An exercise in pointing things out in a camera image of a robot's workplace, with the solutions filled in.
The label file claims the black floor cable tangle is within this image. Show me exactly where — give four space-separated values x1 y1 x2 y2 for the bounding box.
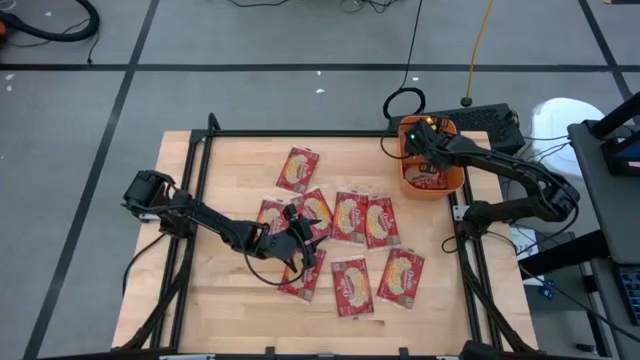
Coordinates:
338 0 402 15

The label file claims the black aluminium table frame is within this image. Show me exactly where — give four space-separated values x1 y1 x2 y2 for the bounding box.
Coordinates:
112 112 539 360

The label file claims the white paper sheet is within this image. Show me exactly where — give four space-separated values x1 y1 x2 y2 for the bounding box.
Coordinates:
509 227 547 287

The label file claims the black keyboard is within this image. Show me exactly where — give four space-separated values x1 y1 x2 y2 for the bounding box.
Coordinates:
614 264 640 326

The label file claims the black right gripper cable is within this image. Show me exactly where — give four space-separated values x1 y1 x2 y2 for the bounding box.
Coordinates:
379 130 419 162

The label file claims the black desk monitor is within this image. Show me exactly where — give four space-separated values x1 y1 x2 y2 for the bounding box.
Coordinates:
601 134 640 177

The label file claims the red popcorn bag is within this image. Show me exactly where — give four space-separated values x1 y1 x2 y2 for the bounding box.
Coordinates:
364 195 402 251
255 196 291 236
403 162 450 192
274 145 321 195
375 247 426 310
289 187 335 244
330 255 375 319
329 189 370 247
277 244 328 303

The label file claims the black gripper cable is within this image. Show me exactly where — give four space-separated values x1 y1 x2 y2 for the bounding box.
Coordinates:
242 234 321 288
379 130 419 162

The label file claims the black left base cable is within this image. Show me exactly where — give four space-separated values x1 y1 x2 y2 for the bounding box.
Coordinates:
121 230 169 297

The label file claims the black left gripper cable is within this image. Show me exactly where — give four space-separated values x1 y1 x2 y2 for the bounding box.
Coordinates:
242 234 321 288

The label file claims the black desk leg beam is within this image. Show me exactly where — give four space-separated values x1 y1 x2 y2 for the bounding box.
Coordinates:
518 228 610 281

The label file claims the grey side desk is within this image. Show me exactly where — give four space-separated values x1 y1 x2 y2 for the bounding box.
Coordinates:
567 119 640 266

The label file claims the black computer tower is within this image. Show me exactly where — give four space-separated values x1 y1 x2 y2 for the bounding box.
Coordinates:
387 102 526 156

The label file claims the black vacuum hose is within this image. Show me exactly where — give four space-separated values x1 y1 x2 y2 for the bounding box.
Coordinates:
0 0 101 44

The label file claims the white round bin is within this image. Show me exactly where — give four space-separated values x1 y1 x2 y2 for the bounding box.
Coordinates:
530 97 606 179

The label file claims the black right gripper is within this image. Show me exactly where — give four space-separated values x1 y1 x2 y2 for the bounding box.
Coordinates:
403 118 454 174

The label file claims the black coiled hanging cable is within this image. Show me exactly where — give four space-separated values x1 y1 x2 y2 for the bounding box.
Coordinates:
382 0 427 121

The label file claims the orange plastic basket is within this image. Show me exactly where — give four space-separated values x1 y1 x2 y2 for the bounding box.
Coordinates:
397 114 467 202

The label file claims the yellow hanging cable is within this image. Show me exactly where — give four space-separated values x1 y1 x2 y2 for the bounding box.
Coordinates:
459 0 496 109

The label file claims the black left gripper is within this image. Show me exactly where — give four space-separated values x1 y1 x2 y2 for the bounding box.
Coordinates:
257 202 330 274

